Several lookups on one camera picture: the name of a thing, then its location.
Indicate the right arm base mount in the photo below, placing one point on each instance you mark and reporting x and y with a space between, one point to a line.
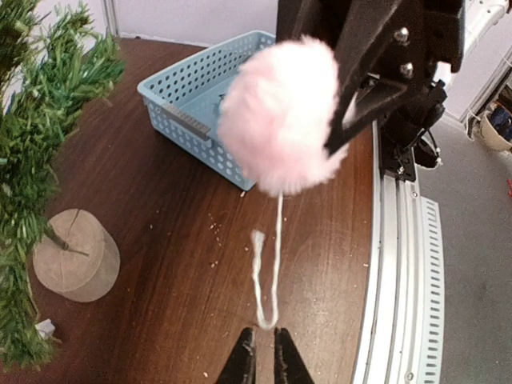
401 133

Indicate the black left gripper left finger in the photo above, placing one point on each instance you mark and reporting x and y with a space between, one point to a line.
240 367

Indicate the small green christmas tree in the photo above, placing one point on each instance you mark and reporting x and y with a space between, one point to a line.
49 72

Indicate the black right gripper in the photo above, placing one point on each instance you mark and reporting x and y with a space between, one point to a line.
382 49

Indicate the pink pompom ornament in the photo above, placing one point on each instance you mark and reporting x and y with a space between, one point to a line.
275 120

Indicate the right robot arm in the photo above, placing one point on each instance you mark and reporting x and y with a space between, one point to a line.
480 20

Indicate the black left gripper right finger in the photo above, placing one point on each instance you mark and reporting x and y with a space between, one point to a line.
289 368

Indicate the blue plastic basket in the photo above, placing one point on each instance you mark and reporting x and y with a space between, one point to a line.
184 100

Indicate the front aluminium rail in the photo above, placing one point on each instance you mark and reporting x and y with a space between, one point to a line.
401 338

